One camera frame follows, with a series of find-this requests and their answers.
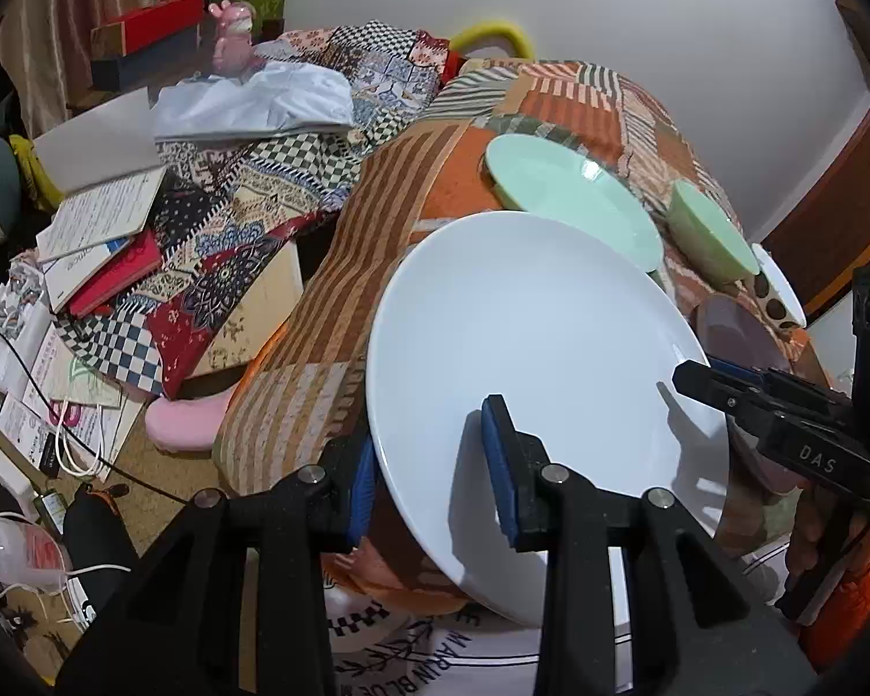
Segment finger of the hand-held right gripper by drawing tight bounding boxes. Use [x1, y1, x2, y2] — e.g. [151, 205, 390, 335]
[672, 360, 814, 445]
[708, 358, 854, 423]

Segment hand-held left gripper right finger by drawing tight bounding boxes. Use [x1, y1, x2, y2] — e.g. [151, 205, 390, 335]
[480, 393, 820, 696]

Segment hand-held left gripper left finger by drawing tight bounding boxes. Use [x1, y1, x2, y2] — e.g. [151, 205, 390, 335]
[50, 441, 378, 696]

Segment large white plate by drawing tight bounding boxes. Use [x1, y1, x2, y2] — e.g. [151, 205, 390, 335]
[366, 212, 732, 628]

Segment green bowl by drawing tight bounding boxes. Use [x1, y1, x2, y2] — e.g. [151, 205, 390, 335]
[665, 180, 760, 284]

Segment green plate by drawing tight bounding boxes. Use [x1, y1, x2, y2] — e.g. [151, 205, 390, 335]
[484, 132, 664, 275]

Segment person's right hand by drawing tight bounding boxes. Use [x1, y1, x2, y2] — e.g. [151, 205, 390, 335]
[784, 485, 854, 582]

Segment white bowl with brown dots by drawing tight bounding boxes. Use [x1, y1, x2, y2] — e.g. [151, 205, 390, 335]
[750, 242, 807, 331]

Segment brown wooden door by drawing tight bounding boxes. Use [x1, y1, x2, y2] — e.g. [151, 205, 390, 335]
[761, 0, 870, 313]

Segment white printed cloth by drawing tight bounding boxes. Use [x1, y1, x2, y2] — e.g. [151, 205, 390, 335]
[319, 551, 799, 696]

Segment pink slipper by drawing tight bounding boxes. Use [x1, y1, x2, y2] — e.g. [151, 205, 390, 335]
[145, 377, 240, 454]

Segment striped patchwork blanket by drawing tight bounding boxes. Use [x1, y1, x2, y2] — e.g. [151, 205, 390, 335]
[213, 58, 842, 617]

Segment checkered patchwork quilt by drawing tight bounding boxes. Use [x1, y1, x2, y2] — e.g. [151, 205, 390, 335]
[58, 25, 454, 400]

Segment red book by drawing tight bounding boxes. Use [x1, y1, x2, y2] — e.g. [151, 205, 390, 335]
[68, 232, 162, 318]

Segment white plastic bag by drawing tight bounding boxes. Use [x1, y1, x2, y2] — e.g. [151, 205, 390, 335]
[0, 514, 74, 596]

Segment paper leaflets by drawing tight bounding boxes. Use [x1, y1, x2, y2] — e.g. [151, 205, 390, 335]
[0, 261, 146, 480]

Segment white booklet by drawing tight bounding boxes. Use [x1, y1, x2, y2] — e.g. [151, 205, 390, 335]
[43, 238, 132, 313]

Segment open white book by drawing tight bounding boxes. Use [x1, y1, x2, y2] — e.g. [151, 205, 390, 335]
[36, 166, 168, 262]

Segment white paper sheet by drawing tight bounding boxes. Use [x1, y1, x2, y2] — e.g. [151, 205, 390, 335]
[32, 87, 164, 193]

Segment pink toy figure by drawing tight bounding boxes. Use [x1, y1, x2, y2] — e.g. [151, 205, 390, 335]
[209, 1, 256, 77]

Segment dark blue box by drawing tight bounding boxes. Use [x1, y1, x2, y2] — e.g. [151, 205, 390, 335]
[90, 32, 215, 92]

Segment red box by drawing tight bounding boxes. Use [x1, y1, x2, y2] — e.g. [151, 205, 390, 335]
[90, 0, 222, 55]

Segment striped curtain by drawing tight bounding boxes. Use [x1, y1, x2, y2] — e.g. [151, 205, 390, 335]
[0, 0, 153, 135]

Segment white cable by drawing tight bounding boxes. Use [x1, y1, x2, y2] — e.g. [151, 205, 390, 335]
[54, 398, 117, 480]

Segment black cable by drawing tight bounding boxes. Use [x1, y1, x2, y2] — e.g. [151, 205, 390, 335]
[0, 329, 190, 505]

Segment yellow ring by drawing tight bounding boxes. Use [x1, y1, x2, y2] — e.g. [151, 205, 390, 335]
[449, 18, 536, 59]

